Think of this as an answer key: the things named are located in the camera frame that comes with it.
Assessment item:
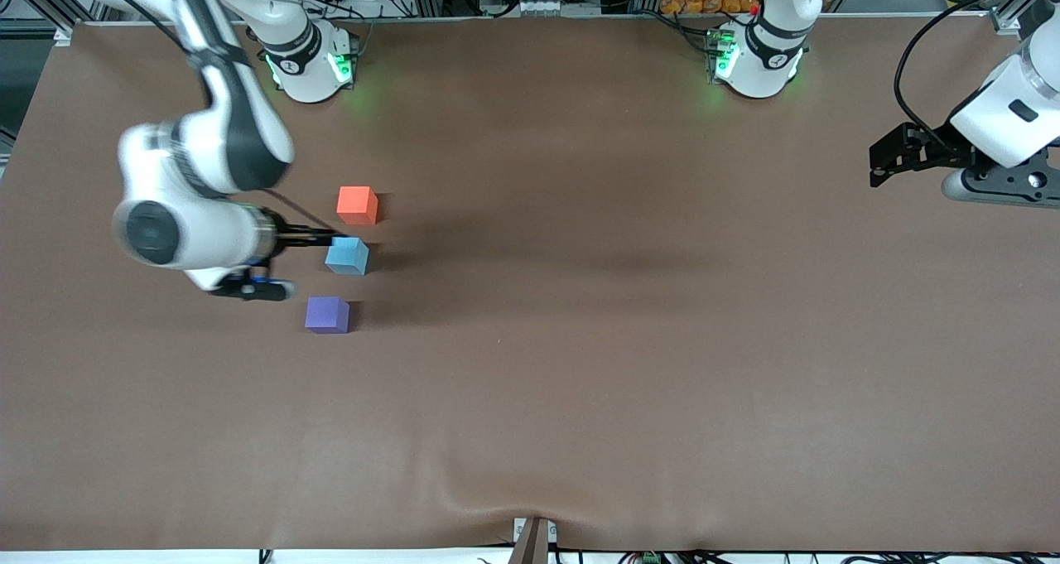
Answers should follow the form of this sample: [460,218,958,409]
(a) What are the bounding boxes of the light blue foam block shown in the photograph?
[325,237,371,277]

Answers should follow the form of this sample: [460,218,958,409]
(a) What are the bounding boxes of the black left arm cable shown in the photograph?
[894,0,1040,138]

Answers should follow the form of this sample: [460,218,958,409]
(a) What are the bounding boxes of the orange foam block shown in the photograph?
[336,186,380,226]

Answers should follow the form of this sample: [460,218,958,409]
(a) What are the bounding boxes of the brown table cloth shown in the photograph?
[0,16,1060,553]

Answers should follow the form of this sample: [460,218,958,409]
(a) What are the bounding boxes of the brown camera mount bracket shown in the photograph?
[511,516,558,564]

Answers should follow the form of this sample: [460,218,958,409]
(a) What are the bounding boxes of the purple foam block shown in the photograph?
[304,296,350,335]

